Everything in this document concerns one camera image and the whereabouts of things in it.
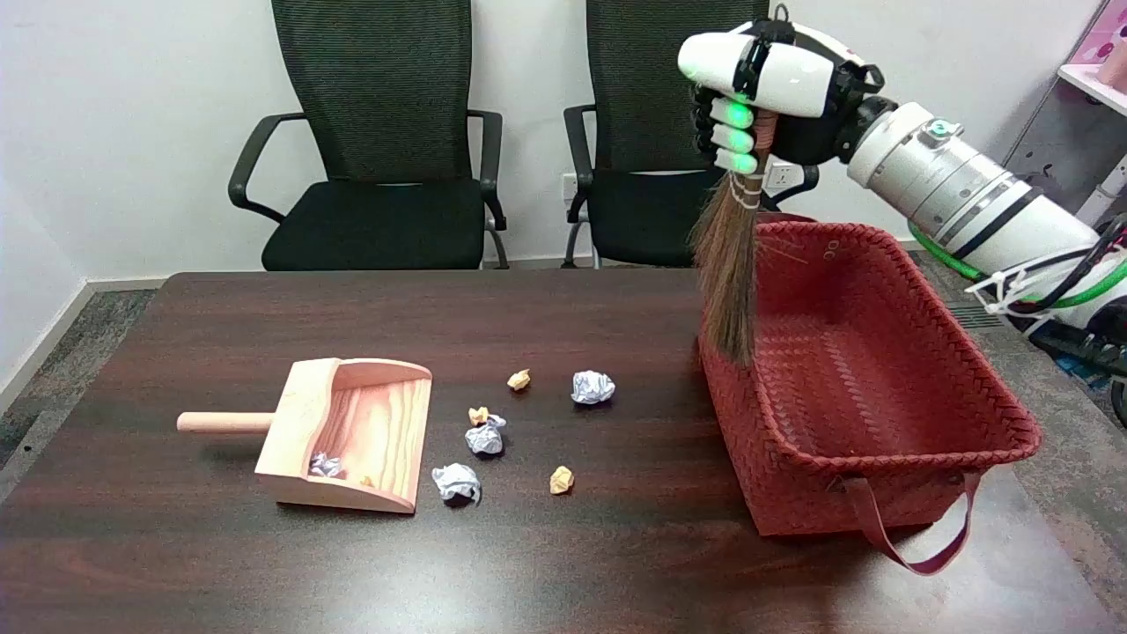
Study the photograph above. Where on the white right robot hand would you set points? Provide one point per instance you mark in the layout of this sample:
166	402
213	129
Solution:
792	79

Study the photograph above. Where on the brown straw hand broom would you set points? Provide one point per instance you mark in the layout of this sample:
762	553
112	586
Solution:
729	264

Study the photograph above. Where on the white paper ball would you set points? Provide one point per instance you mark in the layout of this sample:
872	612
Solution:
456	482
325	465
485	438
592	387

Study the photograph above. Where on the yellow paper ball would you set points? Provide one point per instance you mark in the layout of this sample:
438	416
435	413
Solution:
519	379
561	480
478	416

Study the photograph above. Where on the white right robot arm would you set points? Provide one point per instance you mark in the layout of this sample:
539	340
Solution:
968	194

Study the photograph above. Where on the wooden dustpan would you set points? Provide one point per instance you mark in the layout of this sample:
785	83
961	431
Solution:
370	423

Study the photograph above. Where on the black mesh office chair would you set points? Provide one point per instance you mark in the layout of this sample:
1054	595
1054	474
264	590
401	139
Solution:
379	88
643	88

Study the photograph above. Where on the red woven basket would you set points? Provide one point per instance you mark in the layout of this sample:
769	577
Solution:
845	370

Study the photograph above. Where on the floor vent grille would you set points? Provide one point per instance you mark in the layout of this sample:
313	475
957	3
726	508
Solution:
973	315

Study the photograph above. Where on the pink cartoon kids shelf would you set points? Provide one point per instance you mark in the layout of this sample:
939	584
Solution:
1101	31

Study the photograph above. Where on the pink cup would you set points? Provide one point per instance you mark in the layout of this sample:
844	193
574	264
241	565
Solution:
1115	66

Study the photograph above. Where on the white desk leg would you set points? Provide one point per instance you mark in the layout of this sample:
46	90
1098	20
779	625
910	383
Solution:
1105	195

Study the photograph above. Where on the white wall outlet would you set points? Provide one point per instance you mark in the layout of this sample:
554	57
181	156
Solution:
570	187
782	179

